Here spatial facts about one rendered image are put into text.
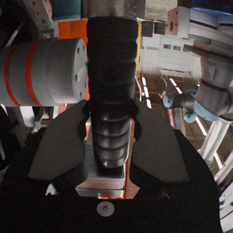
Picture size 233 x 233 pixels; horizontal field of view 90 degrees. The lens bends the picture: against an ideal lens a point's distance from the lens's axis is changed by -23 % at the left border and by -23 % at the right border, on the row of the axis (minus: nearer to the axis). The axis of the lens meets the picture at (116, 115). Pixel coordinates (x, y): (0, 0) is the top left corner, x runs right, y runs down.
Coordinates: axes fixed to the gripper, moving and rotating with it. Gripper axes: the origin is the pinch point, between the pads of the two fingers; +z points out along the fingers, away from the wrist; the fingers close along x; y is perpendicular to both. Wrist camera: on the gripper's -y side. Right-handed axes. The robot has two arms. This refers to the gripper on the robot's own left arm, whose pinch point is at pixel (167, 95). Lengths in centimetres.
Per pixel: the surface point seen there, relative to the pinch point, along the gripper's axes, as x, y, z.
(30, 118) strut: 75, 17, -63
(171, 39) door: -609, 84, 1095
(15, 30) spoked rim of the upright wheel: 86, 38, -48
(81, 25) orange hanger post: 67, 40, -17
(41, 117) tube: 73, 16, -61
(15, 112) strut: 78, 20, -66
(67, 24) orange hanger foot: 74, 40, -14
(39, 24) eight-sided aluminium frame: 80, 40, -42
